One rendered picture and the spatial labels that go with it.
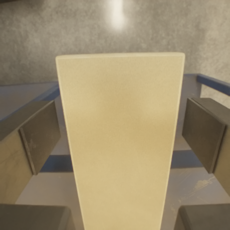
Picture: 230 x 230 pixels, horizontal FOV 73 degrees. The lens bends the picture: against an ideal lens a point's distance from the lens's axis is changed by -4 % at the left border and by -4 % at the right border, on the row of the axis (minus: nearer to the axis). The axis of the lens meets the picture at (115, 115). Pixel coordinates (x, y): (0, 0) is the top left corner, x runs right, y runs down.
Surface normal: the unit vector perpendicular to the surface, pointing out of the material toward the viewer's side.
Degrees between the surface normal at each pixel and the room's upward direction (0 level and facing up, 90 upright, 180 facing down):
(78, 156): 0
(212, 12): 0
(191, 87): 0
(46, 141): 90
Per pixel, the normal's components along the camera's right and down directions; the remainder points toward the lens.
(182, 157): -0.06, -0.92
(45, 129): 1.00, -0.02
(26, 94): -0.02, 0.39
